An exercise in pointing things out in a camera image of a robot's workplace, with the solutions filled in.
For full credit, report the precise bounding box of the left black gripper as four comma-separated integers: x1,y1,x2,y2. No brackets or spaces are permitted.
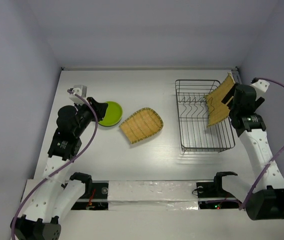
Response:
74,97,108,137

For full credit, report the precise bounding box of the square bamboo tray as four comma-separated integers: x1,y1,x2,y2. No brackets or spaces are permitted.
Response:
205,72,235,127

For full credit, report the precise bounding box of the rounded bamboo tray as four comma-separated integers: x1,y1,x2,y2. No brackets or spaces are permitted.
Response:
119,107,164,144

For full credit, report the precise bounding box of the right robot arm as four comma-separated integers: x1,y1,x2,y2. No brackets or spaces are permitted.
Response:
211,79,284,221

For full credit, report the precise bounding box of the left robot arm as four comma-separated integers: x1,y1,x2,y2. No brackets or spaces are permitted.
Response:
11,93,108,240

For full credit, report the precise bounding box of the silver foil base strip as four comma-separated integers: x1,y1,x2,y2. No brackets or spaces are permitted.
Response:
107,180,199,211

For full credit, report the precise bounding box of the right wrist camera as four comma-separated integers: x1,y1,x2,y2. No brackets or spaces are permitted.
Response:
251,78,269,94

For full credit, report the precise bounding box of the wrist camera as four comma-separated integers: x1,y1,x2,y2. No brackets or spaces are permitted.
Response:
251,78,269,94
68,85,87,105

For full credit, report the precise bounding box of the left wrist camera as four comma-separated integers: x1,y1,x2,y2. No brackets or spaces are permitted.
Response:
68,85,87,105

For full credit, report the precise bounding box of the black wire dish rack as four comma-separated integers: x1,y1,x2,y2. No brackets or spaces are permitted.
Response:
175,79,235,153

